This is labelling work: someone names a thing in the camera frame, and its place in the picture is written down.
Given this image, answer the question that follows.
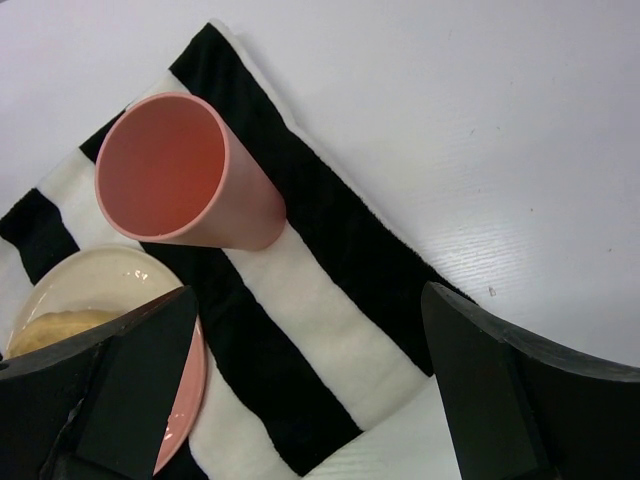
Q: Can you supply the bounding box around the large beige bagel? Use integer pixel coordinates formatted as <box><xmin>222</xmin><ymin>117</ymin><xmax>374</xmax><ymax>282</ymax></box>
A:
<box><xmin>6</xmin><ymin>309</ymin><xmax>122</xmax><ymax>358</ymax></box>

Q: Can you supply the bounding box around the black white striped placemat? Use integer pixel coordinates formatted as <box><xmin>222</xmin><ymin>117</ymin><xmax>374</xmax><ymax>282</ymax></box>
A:
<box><xmin>0</xmin><ymin>19</ymin><xmax>481</xmax><ymax>480</ymax></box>

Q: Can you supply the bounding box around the pink plastic cup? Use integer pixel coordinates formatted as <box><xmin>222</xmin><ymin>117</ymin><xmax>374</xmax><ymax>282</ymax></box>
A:
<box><xmin>95</xmin><ymin>93</ymin><xmax>286</xmax><ymax>251</ymax></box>

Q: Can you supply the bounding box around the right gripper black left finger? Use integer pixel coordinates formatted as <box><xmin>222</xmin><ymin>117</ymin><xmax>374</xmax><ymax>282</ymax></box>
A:
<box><xmin>1</xmin><ymin>286</ymin><xmax>197</xmax><ymax>479</ymax></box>

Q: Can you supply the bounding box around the cream and pink plate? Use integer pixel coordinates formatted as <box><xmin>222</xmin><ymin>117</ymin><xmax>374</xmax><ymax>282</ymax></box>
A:
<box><xmin>8</xmin><ymin>245</ymin><xmax>208</xmax><ymax>473</ymax></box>

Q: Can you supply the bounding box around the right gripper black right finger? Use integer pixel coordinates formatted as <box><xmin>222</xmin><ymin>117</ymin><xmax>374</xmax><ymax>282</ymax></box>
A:
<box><xmin>422</xmin><ymin>282</ymin><xmax>639</xmax><ymax>479</ymax></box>

